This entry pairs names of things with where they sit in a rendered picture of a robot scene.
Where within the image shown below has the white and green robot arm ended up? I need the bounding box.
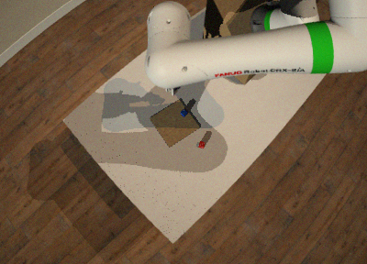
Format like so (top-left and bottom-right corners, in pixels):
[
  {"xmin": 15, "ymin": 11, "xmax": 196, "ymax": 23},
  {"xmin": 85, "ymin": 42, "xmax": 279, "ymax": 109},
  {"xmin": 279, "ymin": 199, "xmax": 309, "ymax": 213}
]
[{"xmin": 145, "ymin": 0, "xmax": 367, "ymax": 89}]

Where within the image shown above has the brown textured mat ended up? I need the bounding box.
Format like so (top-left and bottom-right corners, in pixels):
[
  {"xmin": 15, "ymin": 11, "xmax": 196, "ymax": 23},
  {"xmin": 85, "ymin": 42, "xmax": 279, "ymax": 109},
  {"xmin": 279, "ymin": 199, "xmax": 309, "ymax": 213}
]
[{"xmin": 150, "ymin": 100, "xmax": 200, "ymax": 147}]

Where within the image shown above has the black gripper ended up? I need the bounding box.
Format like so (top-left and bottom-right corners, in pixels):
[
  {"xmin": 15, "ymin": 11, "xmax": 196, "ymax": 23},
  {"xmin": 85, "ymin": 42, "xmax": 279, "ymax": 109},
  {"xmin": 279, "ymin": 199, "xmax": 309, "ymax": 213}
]
[{"xmin": 172, "ymin": 86, "xmax": 181, "ymax": 95}]

